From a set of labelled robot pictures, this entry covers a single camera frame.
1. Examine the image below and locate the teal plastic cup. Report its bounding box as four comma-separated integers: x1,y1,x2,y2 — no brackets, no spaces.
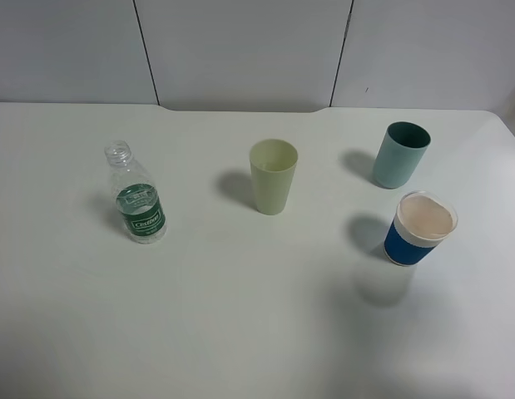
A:
373,121,431,189

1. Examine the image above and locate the blue sleeve paper cup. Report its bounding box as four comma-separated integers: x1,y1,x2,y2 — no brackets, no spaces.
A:
383,190,458,267

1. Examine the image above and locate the pale yellow plastic cup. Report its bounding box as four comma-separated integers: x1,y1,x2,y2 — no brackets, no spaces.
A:
250,139,299,215

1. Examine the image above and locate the clear green-label water bottle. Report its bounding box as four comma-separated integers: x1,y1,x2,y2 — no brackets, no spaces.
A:
104,140,167,244

